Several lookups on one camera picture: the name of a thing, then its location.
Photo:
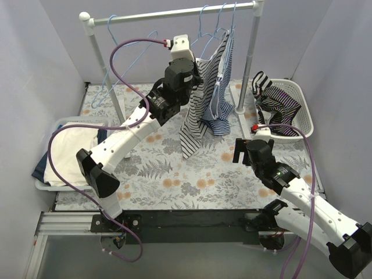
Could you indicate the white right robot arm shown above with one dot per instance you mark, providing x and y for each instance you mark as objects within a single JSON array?
[{"x": 345, "y": 241}]

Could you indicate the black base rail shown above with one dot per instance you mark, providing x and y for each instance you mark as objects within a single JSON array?
[{"x": 246, "y": 226}]

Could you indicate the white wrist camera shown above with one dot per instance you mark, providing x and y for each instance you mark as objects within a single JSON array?
[
  {"x": 261, "y": 132},
  {"x": 181, "y": 48}
]

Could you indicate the white plastic basket left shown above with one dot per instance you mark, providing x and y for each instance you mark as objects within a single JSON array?
[{"x": 91, "y": 120}]

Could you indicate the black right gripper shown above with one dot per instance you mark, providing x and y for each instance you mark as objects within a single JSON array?
[{"x": 242, "y": 150}]

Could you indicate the blue white striped tank top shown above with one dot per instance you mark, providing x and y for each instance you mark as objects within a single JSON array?
[{"x": 219, "y": 127}]

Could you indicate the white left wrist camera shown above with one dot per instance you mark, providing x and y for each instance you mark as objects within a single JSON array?
[{"x": 181, "y": 48}]

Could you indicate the floral patterned table mat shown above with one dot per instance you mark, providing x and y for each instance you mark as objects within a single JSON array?
[{"x": 156, "y": 176}]

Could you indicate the silver white clothes rack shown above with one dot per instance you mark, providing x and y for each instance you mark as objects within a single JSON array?
[{"x": 89, "y": 23}]

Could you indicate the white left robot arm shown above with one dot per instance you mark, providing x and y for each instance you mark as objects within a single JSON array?
[{"x": 163, "y": 102}]

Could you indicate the wide black white striped tank top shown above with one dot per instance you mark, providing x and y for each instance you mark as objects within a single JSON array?
[{"x": 261, "y": 86}]

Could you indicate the blue denim garment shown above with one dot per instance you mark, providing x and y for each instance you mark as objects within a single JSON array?
[{"x": 39, "y": 170}]

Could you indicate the white black thin striped tank top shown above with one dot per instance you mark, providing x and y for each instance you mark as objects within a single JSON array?
[{"x": 193, "y": 128}]

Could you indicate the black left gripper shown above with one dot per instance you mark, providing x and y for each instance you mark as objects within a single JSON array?
[{"x": 196, "y": 73}]

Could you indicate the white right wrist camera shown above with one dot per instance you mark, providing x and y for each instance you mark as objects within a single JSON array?
[{"x": 261, "y": 132}]

